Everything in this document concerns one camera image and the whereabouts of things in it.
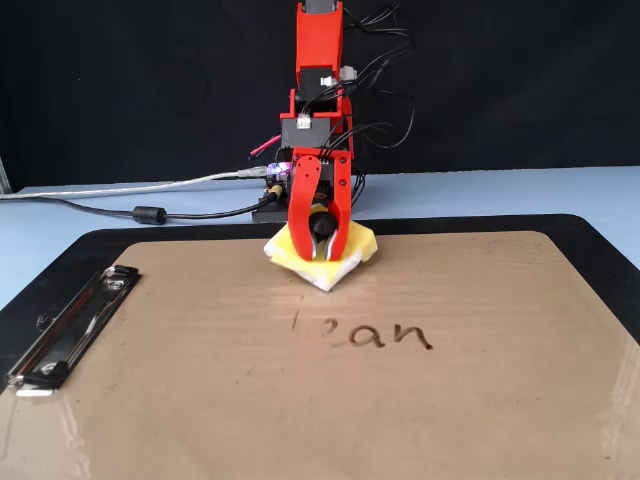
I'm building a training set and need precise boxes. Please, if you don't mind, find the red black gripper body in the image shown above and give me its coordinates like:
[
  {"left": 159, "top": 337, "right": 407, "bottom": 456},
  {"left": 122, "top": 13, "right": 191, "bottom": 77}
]
[{"left": 292, "top": 147, "right": 353, "bottom": 202}]

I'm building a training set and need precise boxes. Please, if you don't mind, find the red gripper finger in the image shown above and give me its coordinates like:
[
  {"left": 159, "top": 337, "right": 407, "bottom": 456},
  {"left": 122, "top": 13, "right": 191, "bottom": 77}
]
[
  {"left": 288, "top": 153, "right": 324, "bottom": 263},
  {"left": 323, "top": 155, "right": 353, "bottom": 263}
]

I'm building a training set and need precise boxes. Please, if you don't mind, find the yellow sponge with black knob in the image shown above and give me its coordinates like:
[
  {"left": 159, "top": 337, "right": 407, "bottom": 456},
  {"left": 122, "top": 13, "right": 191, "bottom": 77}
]
[{"left": 263, "top": 209, "right": 379, "bottom": 294}]

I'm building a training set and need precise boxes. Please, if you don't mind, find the controller circuit board with LED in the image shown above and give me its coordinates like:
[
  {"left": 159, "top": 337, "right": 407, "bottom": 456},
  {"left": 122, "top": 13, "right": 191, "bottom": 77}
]
[{"left": 263, "top": 160, "right": 295, "bottom": 199}]

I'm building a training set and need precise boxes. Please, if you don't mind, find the brown clipboard board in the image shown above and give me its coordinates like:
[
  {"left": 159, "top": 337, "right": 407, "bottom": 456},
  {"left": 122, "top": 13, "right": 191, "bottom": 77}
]
[{"left": 0, "top": 229, "right": 640, "bottom": 480}]

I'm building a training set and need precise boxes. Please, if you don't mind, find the black backdrop cloth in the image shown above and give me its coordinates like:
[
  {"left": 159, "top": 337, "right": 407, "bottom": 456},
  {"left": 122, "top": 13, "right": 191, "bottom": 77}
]
[{"left": 0, "top": 0, "right": 640, "bottom": 194}]

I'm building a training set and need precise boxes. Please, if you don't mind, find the silver metal clipboard clip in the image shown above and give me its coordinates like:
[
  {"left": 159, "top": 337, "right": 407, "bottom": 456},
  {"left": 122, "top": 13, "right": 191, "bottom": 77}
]
[{"left": 3, "top": 264, "right": 141, "bottom": 399}]

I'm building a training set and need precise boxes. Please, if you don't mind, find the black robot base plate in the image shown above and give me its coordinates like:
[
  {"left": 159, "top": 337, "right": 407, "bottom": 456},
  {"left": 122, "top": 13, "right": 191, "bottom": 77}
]
[{"left": 251, "top": 197, "right": 292, "bottom": 224}]

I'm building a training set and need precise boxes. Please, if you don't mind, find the red wire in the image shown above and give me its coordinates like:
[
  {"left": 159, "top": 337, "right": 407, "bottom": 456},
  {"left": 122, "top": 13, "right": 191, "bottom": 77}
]
[{"left": 251, "top": 132, "right": 282, "bottom": 157}]

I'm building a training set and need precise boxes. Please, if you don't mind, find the black servo cable bundle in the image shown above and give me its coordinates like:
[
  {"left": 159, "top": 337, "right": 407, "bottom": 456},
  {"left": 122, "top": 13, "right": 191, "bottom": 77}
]
[{"left": 309, "top": 0, "right": 419, "bottom": 211}]

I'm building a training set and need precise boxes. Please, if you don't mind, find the silver braided USB cable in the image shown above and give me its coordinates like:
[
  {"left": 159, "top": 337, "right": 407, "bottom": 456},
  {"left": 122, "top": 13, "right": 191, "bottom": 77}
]
[{"left": 0, "top": 167, "right": 269, "bottom": 201}]

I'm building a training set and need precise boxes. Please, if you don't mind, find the black power cable with ferrite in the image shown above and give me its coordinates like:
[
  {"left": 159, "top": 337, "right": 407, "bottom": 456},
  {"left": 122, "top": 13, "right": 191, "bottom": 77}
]
[{"left": 0, "top": 196, "right": 275, "bottom": 227}]

